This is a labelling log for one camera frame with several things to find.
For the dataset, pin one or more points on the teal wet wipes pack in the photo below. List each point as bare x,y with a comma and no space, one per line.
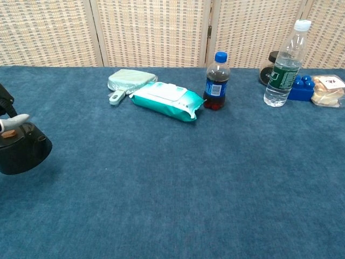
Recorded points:
164,101

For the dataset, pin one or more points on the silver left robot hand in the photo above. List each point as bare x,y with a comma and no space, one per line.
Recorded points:
14,121

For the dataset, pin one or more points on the cola bottle blue cap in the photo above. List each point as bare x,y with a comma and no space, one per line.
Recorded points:
215,89

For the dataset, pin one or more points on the bagged snack cakes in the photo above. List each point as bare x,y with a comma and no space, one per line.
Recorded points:
328,91

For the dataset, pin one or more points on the blue building block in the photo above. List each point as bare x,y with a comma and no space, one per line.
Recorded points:
302,90

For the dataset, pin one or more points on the pale green dustpan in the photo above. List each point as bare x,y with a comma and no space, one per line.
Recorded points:
129,78

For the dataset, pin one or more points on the blue table cloth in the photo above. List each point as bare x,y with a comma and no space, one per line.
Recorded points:
172,175

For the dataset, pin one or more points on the glass jar black lid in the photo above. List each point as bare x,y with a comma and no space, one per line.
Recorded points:
266,75

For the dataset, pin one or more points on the clear water bottle green label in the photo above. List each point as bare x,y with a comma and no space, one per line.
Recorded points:
283,75

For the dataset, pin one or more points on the woven folding screen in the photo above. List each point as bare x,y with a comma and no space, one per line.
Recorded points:
151,32

